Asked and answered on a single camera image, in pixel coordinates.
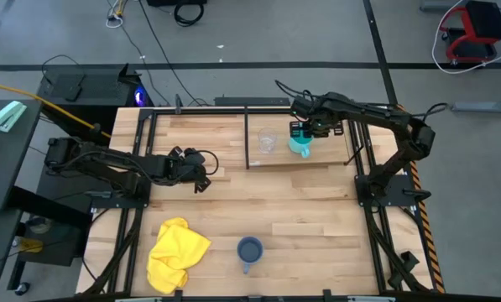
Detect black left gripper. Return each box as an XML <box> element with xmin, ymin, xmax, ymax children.
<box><xmin>165</xmin><ymin>145</ymin><xmax>212</xmax><ymax>195</ymax></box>

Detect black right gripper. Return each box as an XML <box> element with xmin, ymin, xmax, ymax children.
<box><xmin>289</xmin><ymin>119</ymin><xmax>345</xmax><ymax>141</ymax></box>

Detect teal mug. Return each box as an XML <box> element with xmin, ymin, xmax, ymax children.
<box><xmin>287</xmin><ymin>128</ymin><xmax>315</xmax><ymax>159</ymax></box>

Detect clear glass cup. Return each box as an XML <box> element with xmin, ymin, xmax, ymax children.
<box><xmin>257</xmin><ymin>127</ymin><xmax>279</xmax><ymax>155</ymax></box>

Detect grey-blue mug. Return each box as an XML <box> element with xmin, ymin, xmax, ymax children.
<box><xmin>236</xmin><ymin>236</ymin><xmax>264</xmax><ymax>276</ymax></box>

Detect black shelf divider bar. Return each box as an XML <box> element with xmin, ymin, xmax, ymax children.
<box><xmin>243</xmin><ymin>105</ymin><xmax>251</xmax><ymax>171</ymax></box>

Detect black power strip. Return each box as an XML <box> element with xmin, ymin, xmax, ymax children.
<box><xmin>214</xmin><ymin>96</ymin><xmax>291</xmax><ymax>107</ymax></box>

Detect yellow cloth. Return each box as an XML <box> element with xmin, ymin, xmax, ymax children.
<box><xmin>146</xmin><ymin>216</ymin><xmax>212</xmax><ymax>295</ymax></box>

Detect black computer tower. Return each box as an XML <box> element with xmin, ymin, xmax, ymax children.
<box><xmin>36</xmin><ymin>63</ymin><xmax>154</xmax><ymax>148</ymax></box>

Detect small black device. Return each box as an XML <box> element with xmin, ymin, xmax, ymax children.
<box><xmin>60</xmin><ymin>74</ymin><xmax>86</xmax><ymax>103</ymax></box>

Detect black wheeled cart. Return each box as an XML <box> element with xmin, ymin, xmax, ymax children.
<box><xmin>6</xmin><ymin>184</ymin><xmax>94</xmax><ymax>294</ymax></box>

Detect black yellow hazard tape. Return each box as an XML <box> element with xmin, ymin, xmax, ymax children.
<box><xmin>396</xmin><ymin>104</ymin><xmax>446</xmax><ymax>294</ymax></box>

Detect black box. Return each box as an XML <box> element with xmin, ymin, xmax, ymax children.
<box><xmin>146</xmin><ymin>0</ymin><xmax>208</xmax><ymax>8</ymax></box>

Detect small yellow item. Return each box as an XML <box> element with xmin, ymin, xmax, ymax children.
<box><xmin>20</xmin><ymin>237</ymin><xmax>44</xmax><ymax>253</ymax></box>

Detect grey metal foot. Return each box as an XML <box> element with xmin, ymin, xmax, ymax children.
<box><xmin>450</xmin><ymin>98</ymin><xmax>501</xmax><ymax>115</ymax></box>

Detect black desk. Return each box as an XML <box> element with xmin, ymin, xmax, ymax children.
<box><xmin>0</xmin><ymin>98</ymin><xmax>42</xmax><ymax>216</ymax></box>

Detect mint green stapler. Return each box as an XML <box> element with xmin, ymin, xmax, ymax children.
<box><xmin>0</xmin><ymin>100</ymin><xmax>28</xmax><ymax>133</ymax></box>

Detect red black rolling stool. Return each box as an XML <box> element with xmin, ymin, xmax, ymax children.
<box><xmin>438</xmin><ymin>0</ymin><xmax>501</xmax><ymax>65</ymax></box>

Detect long black cable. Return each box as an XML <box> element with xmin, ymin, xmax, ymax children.
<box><xmin>137</xmin><ymin>0</ymin><xmax>203</xmax><ymax>107</ymax></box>

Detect coiled black cable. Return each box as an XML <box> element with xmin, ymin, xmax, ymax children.
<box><xmin>173</xmin><ymin>3</ymin><xmax>206</xmax><ymax>28</ymax></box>

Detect black metal table frame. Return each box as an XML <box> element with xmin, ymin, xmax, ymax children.
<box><xmin>80</xmin><ymin>104</ymin><xmax>444</xmax><ymax>302</ymax></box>

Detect white yellow cable bundle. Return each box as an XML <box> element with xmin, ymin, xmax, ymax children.
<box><xmin>104</xmin><ymin>0</ymin><xmax>129</xmax><ymax>29</ymax></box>

